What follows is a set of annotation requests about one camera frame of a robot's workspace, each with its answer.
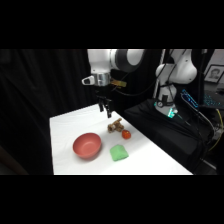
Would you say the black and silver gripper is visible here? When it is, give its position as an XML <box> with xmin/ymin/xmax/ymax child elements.
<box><xmin>94</xmin><ymin>71</ymin><xmax>113</xmax><ymax>119</ymax></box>

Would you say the red ball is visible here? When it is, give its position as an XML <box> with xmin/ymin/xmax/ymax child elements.
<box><xmin>121</xmin><ymin>129</ymin><xmax>132</xmax><ymax>140</ymax></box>

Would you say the pink bowl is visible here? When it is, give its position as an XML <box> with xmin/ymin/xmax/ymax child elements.
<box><xmin>72</xmin><ymin>132</ymin><xmax>102</xmax><ymax>160</ymax></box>

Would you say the brown plush toy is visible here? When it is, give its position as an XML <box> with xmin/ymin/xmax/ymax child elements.
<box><xmin>106</xmin><ymin>117</ymin><xmax>127</xmax><ymax>134</ymax></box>

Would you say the yellow label tag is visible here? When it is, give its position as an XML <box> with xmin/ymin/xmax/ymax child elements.
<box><xmin>110</xmin><ymin>79</ymin><xmax>128</xmax><ymax>89</ymax></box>

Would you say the green folded cloth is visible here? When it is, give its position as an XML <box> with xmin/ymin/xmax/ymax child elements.
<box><xmin>109</xmin><ymin>144</ymin><xmax>130</xmax><ymax>163</ymax></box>

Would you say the black robot stand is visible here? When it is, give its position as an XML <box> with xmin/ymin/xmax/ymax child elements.
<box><xmin>123</xmin><ymin>97</ymin><xmax>216</xmax><ymax>176</ymax></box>

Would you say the black curtain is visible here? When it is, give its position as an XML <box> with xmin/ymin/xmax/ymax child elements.
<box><xmin>0</xmin><ymin>49</ymin><xmax>161</xmax><ymax>176</ymax></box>

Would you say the green status light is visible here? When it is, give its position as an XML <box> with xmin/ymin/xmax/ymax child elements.
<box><xmin>167</xmin><ymin>108</ymin><xmax>177</xmax><ymax>119</ymax></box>

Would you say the blue-lit device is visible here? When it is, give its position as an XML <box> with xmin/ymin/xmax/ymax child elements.
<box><xmin>180</xmin><ymin>88</ymin><xmax>201</xmax><ymax>110</ymax></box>

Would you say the framed portrait picture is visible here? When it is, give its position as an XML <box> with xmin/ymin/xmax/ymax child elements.
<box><xmin>203</xmin><ymin>64</ymin><xmax>224</xmax><ymax>84</ymax></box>

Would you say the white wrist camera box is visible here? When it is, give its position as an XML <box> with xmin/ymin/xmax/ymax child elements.
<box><xmin>81</xmin><ymin>75</ymin><xmax>96</xmax><ymax>86</ymax></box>

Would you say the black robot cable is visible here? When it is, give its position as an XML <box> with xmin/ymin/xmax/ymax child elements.
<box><xmin>113</xmin><ymin>49</ymin><xmax>188</xmax><ymax>98</ymax></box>

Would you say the yellow cable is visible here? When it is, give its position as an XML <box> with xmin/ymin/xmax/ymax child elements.
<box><xmin>207</xmin><ymin>108</ymin><xmax>224</xmax><ymax>152</ymax></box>

